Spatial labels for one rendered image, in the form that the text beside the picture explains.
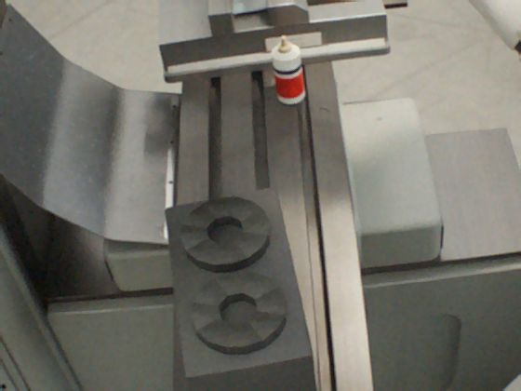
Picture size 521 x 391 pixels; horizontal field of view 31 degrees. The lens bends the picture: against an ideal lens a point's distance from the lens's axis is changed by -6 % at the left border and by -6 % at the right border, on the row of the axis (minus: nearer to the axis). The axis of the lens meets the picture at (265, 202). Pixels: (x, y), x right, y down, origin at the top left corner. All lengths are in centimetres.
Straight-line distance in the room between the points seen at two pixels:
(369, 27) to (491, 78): 142
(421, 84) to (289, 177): 155
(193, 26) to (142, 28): 171
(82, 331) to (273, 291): 67
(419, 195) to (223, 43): 36
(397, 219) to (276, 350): 53
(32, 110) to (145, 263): 28
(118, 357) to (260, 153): 44
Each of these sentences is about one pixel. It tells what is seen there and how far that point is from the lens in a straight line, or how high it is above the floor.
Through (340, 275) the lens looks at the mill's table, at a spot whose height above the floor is 90.
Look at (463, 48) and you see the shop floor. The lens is 295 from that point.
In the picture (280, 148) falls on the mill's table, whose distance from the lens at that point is 133.
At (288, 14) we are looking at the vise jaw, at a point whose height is 99.
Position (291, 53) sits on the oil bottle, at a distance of 135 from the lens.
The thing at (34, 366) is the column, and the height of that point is 61.
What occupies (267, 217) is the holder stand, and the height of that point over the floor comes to 110.
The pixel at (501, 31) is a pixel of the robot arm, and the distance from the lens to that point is 111.
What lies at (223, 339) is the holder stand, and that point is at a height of 110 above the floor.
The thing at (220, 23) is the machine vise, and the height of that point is 99.
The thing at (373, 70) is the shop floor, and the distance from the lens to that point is 286.
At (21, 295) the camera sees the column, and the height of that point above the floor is 76.
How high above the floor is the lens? 183
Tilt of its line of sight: 47 degrees down
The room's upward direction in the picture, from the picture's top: 9 degrees counter-clockwise
